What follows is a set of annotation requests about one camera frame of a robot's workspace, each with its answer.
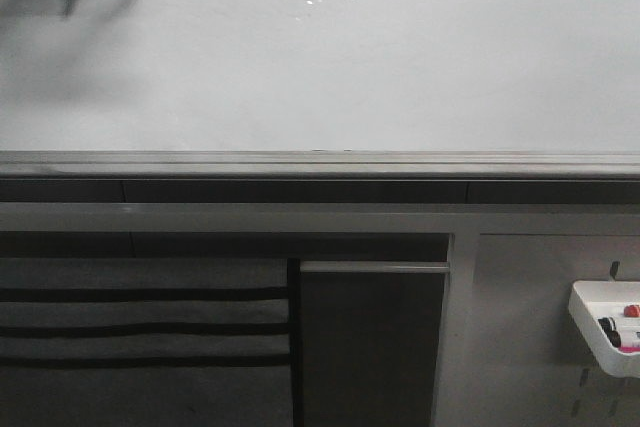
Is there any white whiteboard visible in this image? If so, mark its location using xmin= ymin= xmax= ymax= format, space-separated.
xmin=1 ymin=0 xmax=639 ymax=152

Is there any grey aluminium whiteboard ledge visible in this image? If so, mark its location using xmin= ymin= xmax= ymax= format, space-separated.
xmin=1 ymin=150 xmax=639 ymax=181

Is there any grey fabric pocket organizer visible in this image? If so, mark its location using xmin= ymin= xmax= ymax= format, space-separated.
xmin=1 ymin=258 xmax=300 ymax=426

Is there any dark grey panel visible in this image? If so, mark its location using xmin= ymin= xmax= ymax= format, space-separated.
xmin=301 ymin=265 xmax=446 ymax=426

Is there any white plastic marker tray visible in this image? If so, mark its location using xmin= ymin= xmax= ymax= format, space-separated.
xmin=568 ymin=281 xmax=639 ymax=378

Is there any black capped marker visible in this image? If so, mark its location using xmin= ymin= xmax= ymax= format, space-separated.
xmin=598 ymin=317 xmax=640 ymax=332

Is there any red capped marker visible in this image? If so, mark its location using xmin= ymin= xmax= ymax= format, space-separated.
xmin=623 ymin=304 xmax=640 ymax=318

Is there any pink capped marker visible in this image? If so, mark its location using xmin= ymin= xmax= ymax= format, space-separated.
xmin=606 ymin=330 xmax=640 ymax=353

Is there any grey metal pegboard frame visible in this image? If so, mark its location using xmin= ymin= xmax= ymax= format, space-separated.
xmin=1 ymin=202 xmax=639 ymax=426

